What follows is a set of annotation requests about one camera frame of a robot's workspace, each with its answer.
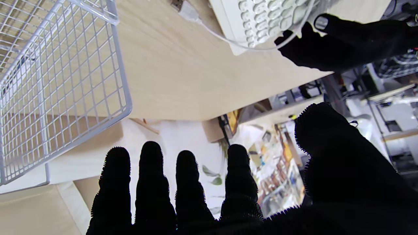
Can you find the brown plant pot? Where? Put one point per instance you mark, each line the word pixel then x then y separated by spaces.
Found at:
pixel 212 130

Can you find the broad-leaf green plant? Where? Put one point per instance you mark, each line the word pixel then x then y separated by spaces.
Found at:
pixel 212 176

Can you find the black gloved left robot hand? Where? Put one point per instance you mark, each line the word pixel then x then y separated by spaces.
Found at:
pixel 343 45

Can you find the cream round-key keyboard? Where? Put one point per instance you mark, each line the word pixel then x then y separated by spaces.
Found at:
pixel 261 19

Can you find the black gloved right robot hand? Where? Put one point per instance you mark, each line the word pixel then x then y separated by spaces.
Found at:
pixel 343 182

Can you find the cluttered background workshop shelves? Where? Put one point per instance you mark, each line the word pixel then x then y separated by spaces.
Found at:
pixel 343 130

